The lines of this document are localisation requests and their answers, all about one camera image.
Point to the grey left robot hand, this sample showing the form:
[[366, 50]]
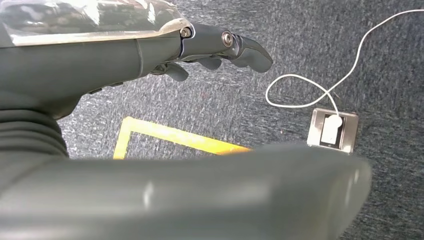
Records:
[[82, 63]]

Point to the yellow floor tape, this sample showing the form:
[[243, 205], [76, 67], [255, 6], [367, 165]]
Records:
[[172, 135]]

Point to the white power plug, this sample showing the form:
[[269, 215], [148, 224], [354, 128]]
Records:
[[331, 129]]

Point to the steel floor socket with plug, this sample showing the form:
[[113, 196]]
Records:
[[351, 132]]

